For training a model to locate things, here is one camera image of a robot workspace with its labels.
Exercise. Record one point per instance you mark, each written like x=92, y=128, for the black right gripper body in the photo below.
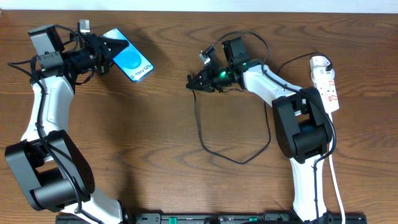
x=208, y=79

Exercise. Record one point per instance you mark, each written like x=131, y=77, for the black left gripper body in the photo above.
x=103, y=54

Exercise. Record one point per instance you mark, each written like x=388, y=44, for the blue Galaxy smartphone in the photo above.
x=130, y=61

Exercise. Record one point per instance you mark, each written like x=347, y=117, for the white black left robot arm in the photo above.
x=49, y=168

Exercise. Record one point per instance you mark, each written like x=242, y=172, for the white power strip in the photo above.
x=322, y=75

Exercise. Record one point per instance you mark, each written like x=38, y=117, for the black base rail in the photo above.
x=269, y=217

